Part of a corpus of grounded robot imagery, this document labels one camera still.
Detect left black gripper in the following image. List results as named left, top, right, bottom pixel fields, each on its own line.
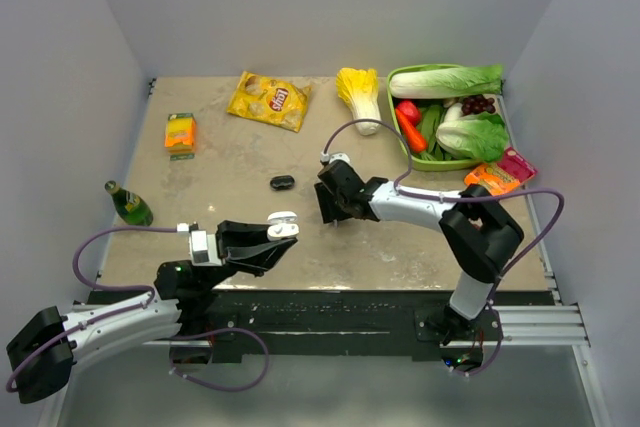
left=199, top=220, right=297, bottom=291

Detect white earbud charging case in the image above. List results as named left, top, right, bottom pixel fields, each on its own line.
left=267, top=211, right=300, bottom=241

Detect black earbud charging case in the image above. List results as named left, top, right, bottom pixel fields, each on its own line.
left=269, top=175, right=295, bottom=191

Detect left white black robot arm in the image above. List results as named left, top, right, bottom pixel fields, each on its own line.
left=5, top=211, right=299, bottom=404

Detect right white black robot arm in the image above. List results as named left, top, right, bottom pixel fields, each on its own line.
left=314, top=155, right=524, bottom=344

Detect orange carrot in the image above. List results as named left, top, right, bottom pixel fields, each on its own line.
left=395, top=108, right=428, bottom=154

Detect red pepper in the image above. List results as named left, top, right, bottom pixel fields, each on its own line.
left=396, top=99, right=422, bottom=126

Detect yellow napa cabbage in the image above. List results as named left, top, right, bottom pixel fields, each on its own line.
left=336, top=67, right=381, bottom=136

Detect yellow Lays chips bag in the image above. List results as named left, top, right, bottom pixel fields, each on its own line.
left=226, top=71, right=313, bottom=132

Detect green glass bottle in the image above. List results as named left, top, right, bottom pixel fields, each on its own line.
left=104, top=180, right=154, bottom=226

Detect dark green spinach leaves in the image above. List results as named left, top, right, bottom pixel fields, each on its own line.
left=418, top=103, right=462, bottom=162

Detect green plastic basket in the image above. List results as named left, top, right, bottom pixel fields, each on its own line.
left=386, top=64, right=503, bottom=172

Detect green lettuce head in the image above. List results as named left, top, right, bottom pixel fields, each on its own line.
left=436, top=113, right=509, bottom=162

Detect dark purple grapes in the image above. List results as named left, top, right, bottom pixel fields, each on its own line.
left=462, top=94, right=496, bottom=116

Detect orange pink snack packet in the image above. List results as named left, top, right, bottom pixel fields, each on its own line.
left=464, top=147, right=538, bottom=196

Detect long green white cabbage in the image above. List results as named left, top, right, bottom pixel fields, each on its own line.
left=388, top=64, right=503, bottom=99

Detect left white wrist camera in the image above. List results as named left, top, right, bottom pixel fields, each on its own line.
left=176, top=223, right=220, bottom=267

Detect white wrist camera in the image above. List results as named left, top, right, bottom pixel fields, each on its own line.
left=320, top=151, right=351, bottom=166
left=176, top=223, right=220, bottom=267

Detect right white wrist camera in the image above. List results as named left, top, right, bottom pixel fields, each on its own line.
left=320, top=151, right=351, bottom=166

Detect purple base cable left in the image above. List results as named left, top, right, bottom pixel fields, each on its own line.
left=168, top=322, right=272, bottom=391

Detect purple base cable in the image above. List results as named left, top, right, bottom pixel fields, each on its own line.
left=447, top=304, right=505, bottom=378
left=168, top=322, right=272, bottom=391

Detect black base mount frame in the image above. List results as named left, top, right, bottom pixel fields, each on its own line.
left=87, top=287, right=556, bottom=366

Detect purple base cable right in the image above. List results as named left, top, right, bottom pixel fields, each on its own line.
left=447, top=304, right=505, bottom=378

